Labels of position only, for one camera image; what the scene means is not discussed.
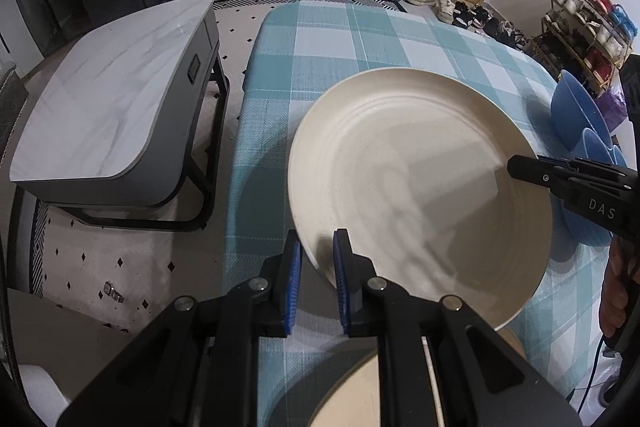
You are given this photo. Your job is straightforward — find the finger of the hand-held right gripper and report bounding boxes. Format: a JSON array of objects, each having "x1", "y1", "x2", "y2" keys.
[
  {"x1": 537, "y1": 153, "x2": 629, "y2": 178},
  {"x1": 507, "y1": 155, "x2": 576, "y2": 196}
]

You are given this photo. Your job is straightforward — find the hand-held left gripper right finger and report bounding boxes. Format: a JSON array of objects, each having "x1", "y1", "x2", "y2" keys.
[{"x1": 332, "y1": 228, "x2": 583, "y2": 427}]

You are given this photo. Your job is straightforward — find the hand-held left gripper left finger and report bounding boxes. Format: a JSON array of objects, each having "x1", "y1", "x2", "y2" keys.
[{"x1": 55, "y1": 229, "x2": 303, "y2": 427}]

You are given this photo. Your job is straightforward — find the cream plate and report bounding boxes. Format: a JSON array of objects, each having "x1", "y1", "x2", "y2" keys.
[
  {"x1": 305, "y1": 327, "x2": 526, "y2": 427},
  {"x1": 287, "y1": 68, "x2": 553, "y2": 332}
]

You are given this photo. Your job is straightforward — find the person's right hand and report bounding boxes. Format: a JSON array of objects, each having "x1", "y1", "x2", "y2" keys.
[{"x1": 598, "y1": 234, "x2": 640, "y2": 339}]

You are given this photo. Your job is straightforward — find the purple bag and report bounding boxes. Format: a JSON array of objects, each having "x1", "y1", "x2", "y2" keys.
[{"x1": 597, "y1": 87, "x2": 628, "y2": 132}]

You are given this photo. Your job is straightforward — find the wooden shoe rack with shoes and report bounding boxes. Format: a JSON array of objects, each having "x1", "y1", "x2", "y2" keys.
[{"x1": 530, "y1": 0, "x2": 638, "y2": 100}]

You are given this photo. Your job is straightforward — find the black and white patterned rug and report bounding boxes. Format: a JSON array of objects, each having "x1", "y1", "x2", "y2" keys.
[{"x1": 30, "y1": 0, "x2": 408, "y2": 338}]

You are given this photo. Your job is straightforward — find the row of shoes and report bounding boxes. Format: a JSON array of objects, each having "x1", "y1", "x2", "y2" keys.
[{"x1": 404, "y1": 0, "x2": 531, "y2": 50}]

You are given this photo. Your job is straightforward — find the teal checked tablecloth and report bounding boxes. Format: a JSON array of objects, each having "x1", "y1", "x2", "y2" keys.
[{"x1": 222, "y1": 1, "x2": 618, "y2": 427}]

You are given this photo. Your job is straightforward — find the grey marble coffee table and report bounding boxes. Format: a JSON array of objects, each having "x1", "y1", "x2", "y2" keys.
[{"x1": 9, "y1": 0, "x2": 231, "y2": 233}]

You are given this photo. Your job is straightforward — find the dark grey sofa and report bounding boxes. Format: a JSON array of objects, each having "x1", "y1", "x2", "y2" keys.
[{"x1": 0, "y1": 62, "x2": 28, "y2": 158}]

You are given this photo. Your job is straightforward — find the white curtain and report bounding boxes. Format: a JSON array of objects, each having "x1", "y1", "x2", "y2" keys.
[{"x1": 0, "y1": 0, "x2": 46, "y2": 68}]

